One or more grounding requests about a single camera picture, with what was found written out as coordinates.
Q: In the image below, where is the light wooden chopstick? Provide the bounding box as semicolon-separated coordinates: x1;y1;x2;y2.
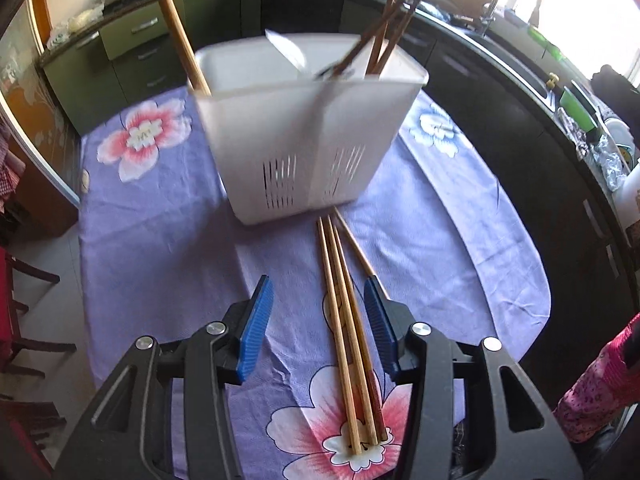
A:
324;215;379;446
145;0;212;97
332;206;391;300
316;217;362;456

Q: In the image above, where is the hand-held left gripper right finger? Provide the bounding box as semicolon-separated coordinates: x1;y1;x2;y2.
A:
364;276;586;480

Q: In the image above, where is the white plastic utensil holder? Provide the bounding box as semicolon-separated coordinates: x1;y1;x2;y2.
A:
192;32;430;226

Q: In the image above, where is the tall steel faucet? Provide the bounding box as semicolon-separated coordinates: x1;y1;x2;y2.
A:
479;0;532;32

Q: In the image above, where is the glass sliding door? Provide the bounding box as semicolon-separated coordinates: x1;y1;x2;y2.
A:
0;0;84;239

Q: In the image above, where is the green windowsill container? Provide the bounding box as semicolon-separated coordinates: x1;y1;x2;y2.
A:
529;25;566;61

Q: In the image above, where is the green plastic basin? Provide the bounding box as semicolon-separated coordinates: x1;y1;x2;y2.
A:
558;85;601;134

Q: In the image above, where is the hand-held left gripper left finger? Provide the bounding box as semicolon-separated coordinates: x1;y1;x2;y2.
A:
52;275;275;480

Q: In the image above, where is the steel sink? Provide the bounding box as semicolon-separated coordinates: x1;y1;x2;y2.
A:
470;30;559;112

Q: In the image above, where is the dark pan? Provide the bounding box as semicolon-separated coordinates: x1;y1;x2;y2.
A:
440;5;482;29

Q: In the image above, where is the dish rack with plates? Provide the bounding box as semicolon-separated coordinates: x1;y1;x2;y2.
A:
592;65;640;177

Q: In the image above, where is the dark base cabinet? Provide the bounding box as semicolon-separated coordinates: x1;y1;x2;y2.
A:
240;0;640;361

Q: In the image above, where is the checkered apron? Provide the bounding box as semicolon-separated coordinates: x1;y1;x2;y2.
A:
0;124;26;217

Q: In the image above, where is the green base cabinet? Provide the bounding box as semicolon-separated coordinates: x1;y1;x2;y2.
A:
39;0;242;137

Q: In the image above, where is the red chair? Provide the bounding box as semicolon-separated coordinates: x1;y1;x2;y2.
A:
0;247;76;480

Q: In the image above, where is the green drawer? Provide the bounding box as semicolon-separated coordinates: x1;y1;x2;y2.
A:
99;2;172;62

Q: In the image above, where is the dark brown chopstick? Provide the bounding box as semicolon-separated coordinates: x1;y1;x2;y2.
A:
325;4;404;75
377;0;429;77
365;0;401;76

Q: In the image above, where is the white plastic bag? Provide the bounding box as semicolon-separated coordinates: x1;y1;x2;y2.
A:
47;0;106;49

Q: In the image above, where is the purple floral tablecloth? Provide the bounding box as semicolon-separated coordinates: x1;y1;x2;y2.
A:
77;85;551;480

